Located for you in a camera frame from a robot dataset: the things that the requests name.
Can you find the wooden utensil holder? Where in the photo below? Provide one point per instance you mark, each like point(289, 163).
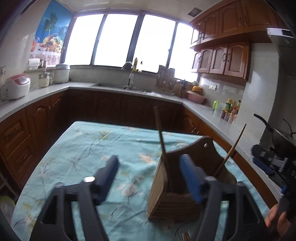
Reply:
point(169, 198)

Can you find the red white rice cooker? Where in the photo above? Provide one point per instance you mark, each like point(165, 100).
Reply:
point(15, 87)

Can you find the tropical fruit poster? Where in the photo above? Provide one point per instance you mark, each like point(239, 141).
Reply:
point(51, 33)

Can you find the person right hand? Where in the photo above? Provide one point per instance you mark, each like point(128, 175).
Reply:
point(282, 223)

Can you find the kitchen sink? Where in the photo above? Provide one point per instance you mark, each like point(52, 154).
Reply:
point(110, 85)

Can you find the chrome kitchen faucet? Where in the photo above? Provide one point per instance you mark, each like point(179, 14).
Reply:
point(128, 66)

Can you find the wooden dish rack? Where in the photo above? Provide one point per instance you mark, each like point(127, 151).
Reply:
point(166, 80)

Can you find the upper wooden cabinets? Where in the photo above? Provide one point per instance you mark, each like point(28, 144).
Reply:
point(222, 36)

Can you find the floral teal tablecloth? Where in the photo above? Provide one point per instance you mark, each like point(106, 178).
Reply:
point(85, 147)

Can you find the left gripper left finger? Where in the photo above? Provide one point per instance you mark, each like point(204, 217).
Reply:
point(55, 221)

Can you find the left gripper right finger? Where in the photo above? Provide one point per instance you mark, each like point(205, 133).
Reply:
point(244, 219)

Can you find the green mug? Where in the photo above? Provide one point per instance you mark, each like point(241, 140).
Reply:
point(215, 104)

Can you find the spice jar rack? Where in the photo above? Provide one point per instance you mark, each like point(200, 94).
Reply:
point(229, 113)

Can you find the knife block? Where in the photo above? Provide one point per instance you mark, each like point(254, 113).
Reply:
point(181, 87)

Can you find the crossing brown chopstick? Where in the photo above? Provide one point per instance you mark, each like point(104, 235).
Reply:
point(159, 128)

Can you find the paper towel roll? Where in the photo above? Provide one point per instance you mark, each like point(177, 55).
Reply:
point(33, 63)

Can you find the range hood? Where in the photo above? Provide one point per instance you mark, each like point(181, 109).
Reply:
point(284, 104)

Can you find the pink plastic basin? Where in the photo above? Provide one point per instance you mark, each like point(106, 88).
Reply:
point(195, 97)

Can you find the black wok with handle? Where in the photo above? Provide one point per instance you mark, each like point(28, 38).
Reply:
point(283, 142)

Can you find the yellow oil bottle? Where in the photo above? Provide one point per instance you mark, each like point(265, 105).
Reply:
point(134, 67)

